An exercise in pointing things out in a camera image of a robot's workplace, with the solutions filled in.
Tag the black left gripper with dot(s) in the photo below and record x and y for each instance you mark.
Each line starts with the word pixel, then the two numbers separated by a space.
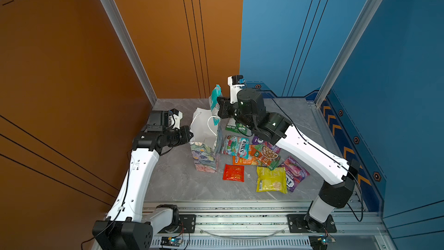
pixel 184 130

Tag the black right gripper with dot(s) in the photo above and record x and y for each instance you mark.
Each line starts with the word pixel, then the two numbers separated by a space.
pixel 224 106

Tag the mint green snack packet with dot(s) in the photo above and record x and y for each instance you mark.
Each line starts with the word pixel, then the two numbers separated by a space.
pixel 214 105

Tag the floral paper gift bag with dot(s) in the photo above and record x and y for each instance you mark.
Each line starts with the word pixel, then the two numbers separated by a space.
pixel 206 143

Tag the teal Fox's candy bag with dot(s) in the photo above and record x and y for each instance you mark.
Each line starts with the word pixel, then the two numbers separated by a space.
pixel 236 146

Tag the green orange cereal packet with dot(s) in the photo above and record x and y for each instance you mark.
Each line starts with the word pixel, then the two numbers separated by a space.
pixel 265 155

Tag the yellow snack packet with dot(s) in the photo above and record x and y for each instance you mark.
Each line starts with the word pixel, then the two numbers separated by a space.
pixel 271 180

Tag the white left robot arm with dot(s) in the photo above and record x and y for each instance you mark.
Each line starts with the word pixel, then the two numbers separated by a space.
pixel 123 228

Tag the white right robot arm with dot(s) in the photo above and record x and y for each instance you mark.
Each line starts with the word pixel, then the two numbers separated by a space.
pixel 246 106

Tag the green lime candy bag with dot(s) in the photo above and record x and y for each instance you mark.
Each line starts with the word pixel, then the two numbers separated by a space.
pixel 238 128

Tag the orange Fox's candy bag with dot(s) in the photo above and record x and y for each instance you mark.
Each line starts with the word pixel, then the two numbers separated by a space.
pixel 250 161

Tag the purple Fox's berries candy bag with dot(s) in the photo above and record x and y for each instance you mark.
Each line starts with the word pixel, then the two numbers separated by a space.
pixel 295 173

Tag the red snack packet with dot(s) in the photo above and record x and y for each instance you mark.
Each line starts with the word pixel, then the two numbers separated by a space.
pixel 234 173

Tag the left green circuit board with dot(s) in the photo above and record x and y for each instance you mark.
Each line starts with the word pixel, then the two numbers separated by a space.
pixel 171 242

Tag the right circuit board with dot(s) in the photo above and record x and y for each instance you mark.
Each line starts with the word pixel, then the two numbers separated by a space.
pixel 321 242

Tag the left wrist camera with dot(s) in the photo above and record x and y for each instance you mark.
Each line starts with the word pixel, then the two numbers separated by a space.
pixel 174 117

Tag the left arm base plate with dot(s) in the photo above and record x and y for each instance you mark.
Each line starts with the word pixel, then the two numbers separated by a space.
pixel 187 223

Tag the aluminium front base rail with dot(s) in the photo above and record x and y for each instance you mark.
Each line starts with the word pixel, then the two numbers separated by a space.
pixel 264 225

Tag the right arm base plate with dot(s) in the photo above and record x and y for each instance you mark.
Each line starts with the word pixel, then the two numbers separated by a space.
pixel 299 223

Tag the aluminium table edge rail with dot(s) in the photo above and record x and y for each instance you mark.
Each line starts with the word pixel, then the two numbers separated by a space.
pixel 331 145

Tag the aluminium corner post left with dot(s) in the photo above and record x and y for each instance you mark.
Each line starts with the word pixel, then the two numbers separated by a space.
pixel 120 28

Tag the aluminium corner post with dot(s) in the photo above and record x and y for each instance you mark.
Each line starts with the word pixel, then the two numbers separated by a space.
pixel 120 28
pixel 364 18

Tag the aluminium corner post right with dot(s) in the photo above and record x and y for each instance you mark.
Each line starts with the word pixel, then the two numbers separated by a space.
pixel 364 18

